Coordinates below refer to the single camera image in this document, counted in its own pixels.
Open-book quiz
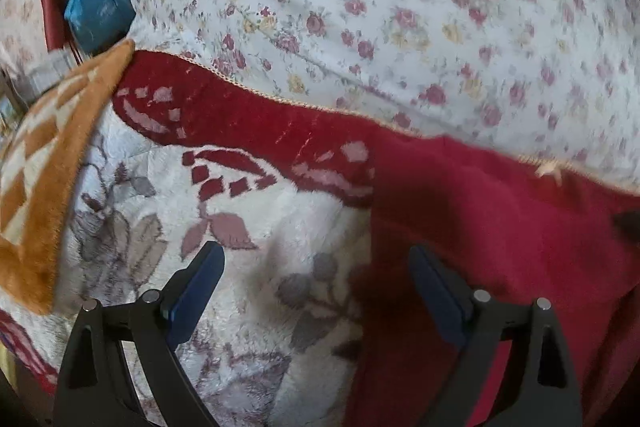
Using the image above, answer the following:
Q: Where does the red-bordered floral plush blanket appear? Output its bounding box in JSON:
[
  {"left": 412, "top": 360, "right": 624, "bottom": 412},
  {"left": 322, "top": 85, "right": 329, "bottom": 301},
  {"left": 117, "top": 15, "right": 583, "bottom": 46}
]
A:
[{"left": 0, "top": 49, "right": 640, "bottom": 427}]

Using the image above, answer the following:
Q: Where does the orange checkered blanket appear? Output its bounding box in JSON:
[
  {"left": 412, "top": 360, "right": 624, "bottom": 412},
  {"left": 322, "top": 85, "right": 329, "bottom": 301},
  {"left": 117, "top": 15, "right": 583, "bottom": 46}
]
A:
[{"left": 0, "top": 39, "right": 136, "bottom": 315}]

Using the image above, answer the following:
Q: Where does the blue bag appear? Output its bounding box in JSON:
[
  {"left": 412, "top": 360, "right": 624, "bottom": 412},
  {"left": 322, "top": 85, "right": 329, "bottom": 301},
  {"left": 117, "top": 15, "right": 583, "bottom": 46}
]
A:
[{"left": 64, "top": 0, "right": 137, "bottom": 54}]

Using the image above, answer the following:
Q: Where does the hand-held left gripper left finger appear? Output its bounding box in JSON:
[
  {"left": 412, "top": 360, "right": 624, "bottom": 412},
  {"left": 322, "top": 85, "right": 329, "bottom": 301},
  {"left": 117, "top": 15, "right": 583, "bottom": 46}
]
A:
[{"left": 52, "top": 241, "right": 226, "bottom": 427}]

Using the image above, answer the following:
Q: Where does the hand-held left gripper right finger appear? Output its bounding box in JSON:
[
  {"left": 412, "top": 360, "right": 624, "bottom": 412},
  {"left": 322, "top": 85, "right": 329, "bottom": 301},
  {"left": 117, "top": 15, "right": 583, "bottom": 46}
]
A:
[{"left": 407, "top": 244, "right": 585, "bottom": 427}]

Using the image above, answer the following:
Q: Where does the grey box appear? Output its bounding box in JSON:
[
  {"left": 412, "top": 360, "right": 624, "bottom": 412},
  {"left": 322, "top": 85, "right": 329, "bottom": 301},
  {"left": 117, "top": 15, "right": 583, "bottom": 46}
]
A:
[{"left": 24, "top": 51, "right": 73, "bottom": 104}]

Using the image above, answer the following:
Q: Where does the red knit garment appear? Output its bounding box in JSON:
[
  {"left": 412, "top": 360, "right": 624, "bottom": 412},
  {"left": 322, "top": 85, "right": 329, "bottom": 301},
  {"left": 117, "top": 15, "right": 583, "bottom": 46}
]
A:
[{"left": 347, "top": 134, "right": 640, "bottom": 427}]

